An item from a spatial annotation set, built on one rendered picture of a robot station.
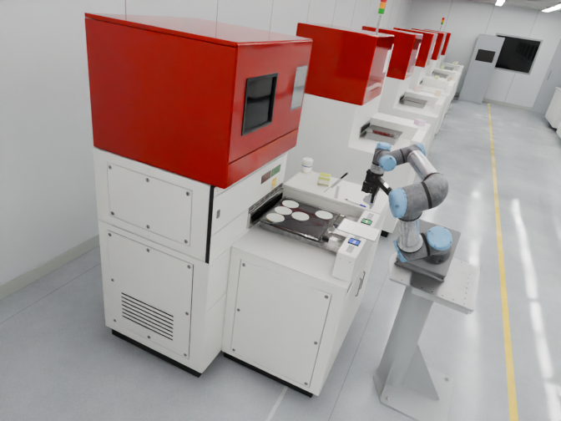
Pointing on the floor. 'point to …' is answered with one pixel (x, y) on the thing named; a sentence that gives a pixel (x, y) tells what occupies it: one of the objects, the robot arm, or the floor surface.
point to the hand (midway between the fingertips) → (371, 207)
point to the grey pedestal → (411, 367)
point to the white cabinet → (288, 319)
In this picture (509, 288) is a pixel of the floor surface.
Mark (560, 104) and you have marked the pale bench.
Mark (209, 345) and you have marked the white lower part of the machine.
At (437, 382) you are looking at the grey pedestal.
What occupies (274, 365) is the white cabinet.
